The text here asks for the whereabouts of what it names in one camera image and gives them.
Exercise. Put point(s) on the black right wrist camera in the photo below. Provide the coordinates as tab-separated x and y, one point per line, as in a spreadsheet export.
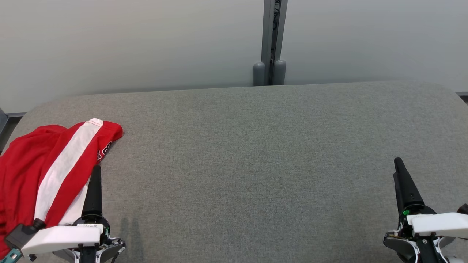
463	209

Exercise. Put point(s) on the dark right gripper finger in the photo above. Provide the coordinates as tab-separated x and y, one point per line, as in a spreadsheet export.
409	193
398	193

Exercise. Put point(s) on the grey metal partition post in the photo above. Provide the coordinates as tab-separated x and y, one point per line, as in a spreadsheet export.
267	36

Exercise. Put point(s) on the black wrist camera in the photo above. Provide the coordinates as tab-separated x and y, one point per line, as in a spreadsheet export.
20	233
463	209

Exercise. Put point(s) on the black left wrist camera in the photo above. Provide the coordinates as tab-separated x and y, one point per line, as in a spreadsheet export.
20	233

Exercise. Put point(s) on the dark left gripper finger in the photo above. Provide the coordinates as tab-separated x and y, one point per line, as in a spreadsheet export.
94	197

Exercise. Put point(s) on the red white basketball jersey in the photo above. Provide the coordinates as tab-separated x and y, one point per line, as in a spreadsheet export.
75	207

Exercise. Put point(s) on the grey rounded post foot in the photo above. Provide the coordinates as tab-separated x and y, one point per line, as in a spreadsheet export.
280	73
259	75

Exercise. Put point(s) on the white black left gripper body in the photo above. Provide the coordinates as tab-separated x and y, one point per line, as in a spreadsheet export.
62	237

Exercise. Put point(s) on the grey panel base rail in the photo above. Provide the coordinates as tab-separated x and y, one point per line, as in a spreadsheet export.
461	94
16	114

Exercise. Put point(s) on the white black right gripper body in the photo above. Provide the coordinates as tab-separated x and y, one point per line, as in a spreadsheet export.
435	224

